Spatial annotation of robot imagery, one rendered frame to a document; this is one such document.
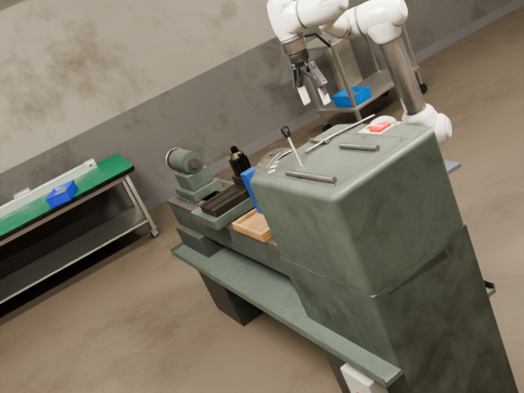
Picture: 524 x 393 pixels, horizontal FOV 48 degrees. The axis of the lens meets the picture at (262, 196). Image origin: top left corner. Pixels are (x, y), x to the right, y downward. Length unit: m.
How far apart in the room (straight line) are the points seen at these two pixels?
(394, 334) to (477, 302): 0.41
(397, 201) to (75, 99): 4.90
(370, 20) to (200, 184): 1.50
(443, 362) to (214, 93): 4.97
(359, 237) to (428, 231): 0.30
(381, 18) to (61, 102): 4.43
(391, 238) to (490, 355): 0.75
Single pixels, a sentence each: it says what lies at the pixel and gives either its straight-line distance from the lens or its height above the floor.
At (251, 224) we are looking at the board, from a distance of 2.85.
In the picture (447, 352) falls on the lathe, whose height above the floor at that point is 0.46.
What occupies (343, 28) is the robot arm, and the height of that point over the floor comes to 1.58.
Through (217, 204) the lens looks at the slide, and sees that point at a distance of 3.05.
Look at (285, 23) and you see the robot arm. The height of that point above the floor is 1.74.
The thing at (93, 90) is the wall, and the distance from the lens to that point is 6.50.
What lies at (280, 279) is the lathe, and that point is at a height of 0.54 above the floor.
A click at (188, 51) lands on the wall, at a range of 6.70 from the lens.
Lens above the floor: 1.99
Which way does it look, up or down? 21 degrees down
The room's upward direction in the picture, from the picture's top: 24 degrees counter-clockwise
